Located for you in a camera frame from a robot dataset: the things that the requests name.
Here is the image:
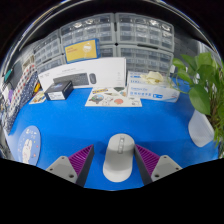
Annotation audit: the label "yellow and blue box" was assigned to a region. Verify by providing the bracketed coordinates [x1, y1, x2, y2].
[63, 38, 101, 64]

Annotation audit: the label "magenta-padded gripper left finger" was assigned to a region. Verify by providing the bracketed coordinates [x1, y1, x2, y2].
[45, 143, 96, 188]

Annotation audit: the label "long white keyboard box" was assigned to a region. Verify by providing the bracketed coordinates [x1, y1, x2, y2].
[37, 56, 128, 93]

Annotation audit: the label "cream disposable gloves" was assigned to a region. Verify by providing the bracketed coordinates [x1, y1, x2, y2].
[139, 70, 166, 85]

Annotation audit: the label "grey computer mouse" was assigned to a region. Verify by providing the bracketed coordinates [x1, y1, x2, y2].
[102, 133, 136, 183]

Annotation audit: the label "white red-blue patterned fabric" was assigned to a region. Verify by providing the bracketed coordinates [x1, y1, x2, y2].
[6, 63, 37, 118]

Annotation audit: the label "green leafy plant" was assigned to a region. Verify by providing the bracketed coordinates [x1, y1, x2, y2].
[171, 51, 224, 158]

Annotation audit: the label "round blue cartoon mouse pad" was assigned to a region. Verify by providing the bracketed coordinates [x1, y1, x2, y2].
[16, 125, 42, 167]

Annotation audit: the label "white and blue glove box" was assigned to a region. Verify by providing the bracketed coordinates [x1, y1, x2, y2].
[126, 70, 181, 103]

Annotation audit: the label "teal object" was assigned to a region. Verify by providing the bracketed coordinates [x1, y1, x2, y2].
[3, 68, 14, 84]

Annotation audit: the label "white sticker sheet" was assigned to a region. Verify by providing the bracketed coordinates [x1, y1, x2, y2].
[28, 90, 47, 105]
[84, 86, 143, 108]

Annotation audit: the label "navy white-dotted fabric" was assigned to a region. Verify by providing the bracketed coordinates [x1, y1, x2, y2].
[4, 71, 40, 134]

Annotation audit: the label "white plant pot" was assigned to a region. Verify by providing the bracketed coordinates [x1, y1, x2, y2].
[187, 109, 215, 148]

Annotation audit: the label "small black box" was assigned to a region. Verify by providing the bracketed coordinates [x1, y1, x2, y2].
[43, 80, 74, 101]

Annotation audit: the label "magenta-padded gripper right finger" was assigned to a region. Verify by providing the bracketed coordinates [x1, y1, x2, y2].
[133, 143, 184, 186]

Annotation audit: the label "small yellow object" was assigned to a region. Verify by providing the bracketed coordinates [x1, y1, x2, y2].
[33, 82, 42, 94]

